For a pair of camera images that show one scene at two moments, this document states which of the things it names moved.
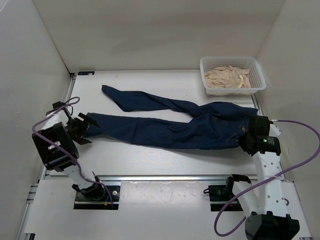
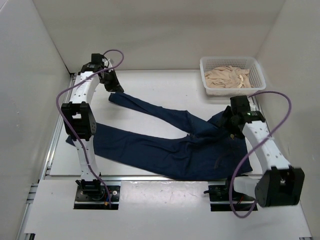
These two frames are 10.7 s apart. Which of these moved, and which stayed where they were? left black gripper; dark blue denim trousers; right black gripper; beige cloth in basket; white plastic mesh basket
Moved: right black gripper; left black gripper; dark blue denim trousers
Stayed: white plastic mesh basket; beige cloth in basket
